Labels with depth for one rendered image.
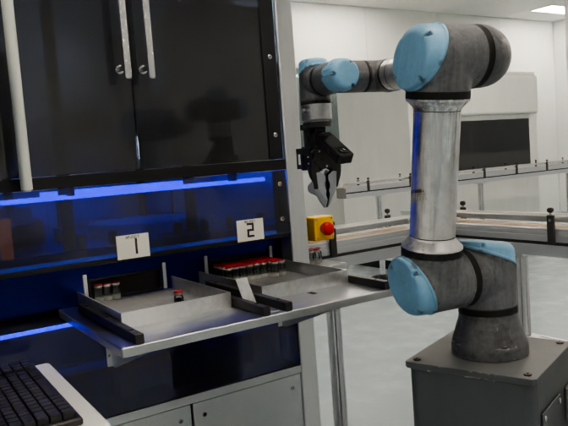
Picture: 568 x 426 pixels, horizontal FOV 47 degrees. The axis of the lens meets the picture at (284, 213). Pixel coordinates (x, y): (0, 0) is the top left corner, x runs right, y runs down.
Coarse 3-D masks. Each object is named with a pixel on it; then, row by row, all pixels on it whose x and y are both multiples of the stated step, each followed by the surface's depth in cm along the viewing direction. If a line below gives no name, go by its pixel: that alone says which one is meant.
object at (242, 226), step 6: (240, 222) 181; (246, 222) 182; (258, 222) 184; (240, 228) 181; (246, 228) 182; (258, 228) 184; (240, 234) 181; (246, 234) 182; (252, 234) 183; (258, 234) 184; (240, 240) 181; (246, 240) 182; (252, 240) 183
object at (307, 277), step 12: (288, 264) 191; (300, 264) 186; (312, 264) 181; (204, 276) 180; (216, 276) 174; (288, 276) 183; (300, 276) 182; (312, 276) 163; (324, 276) 165; (336, 276) 167; (252, 288) 159; (264, 288) 155; (276, 288) 157; (288, 288) 159; (300, 288) 161; (312, 288) 163
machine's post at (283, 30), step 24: (288, 0) 187; (288, 24) 188; (288, 48) 188; (288, 72) 188; (288, 96) 188; (288, 120) 189; (288, 144) 189; (288, 168) 189; (288, 192) 190; (288, 240) 192; (312, 336) 196; (312, 360) 196; (312, 384) 196; (312, 408) 196
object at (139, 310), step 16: (176, 288) 177; (192, 288) 168; (208, 288) 160; (96, 304) 151; (112, 304) 163; (128, 304) 161; (144, 304) 160; (160, 304) 158; (176, 304) 143; (192, 304) 146; (208, 304) 148; (224, 304) 150; (128, 320) 138; (144, 320) 140; (160, 320) 142
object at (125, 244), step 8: (120, 240) 163; (128, 240) 164; (144, 240) 166; (120, 248) 163; (128, 248) 164; (144, 248) 166; (120, 256) 163; (128, 256) 164; (136, 256) 165; (144, 256) 166
